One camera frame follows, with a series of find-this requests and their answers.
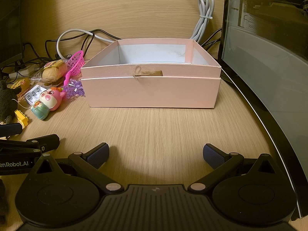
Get white power strip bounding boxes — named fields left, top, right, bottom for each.
left=8, top=64, right=40, bottom=80

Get yellow snack packet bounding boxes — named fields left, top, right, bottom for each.
left=10, top=77, right=33, bottom=97

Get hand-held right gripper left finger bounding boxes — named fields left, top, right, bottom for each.
left=29, top=143, right=124, bottom=194

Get glass panel computer case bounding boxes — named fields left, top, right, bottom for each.
left=218, top=0, right=308, bottom=219

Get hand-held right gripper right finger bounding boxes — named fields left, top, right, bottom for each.
left=188, top=144, right=284, bottom=194

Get packaged bread roll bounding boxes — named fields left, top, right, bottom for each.
left=31, top=59, right=69, bottom=87

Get pink plastic toy strainer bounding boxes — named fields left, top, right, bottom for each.
left=63, top=50, right=85, bottom=86

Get black cable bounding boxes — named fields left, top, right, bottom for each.
left=24, top=29, right=121, bottom=65
left=201, top=28, right=223, bottom=49

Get yellow toy block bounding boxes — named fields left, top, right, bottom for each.
left=14, top=109, right=30, bottom=127

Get battery blister pack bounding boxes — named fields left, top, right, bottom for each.
left=23, top=85, right=50, bottom=106

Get pink cardboard box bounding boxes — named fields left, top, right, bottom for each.
left=80, top=38, right=221, bottom=108

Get purple plastic crystals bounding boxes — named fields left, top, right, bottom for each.
left=63, top=78, right=86, bottom=99

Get grey cable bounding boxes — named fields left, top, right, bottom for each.
left=57, top=0, right=214, bottom=59

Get black monitor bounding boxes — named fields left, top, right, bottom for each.
left=0, top=0, right=26, bottom=68

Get black plush toy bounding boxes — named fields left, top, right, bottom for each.
left=0, top=79, right=20, bottom=124

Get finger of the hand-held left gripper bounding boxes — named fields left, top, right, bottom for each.
left=0, top=123, right=23, bottom=138
left=0, top=134, right=60, bottom=160

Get pink pig toy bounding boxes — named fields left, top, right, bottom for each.
left=39, top=87, right=66, bottom=111

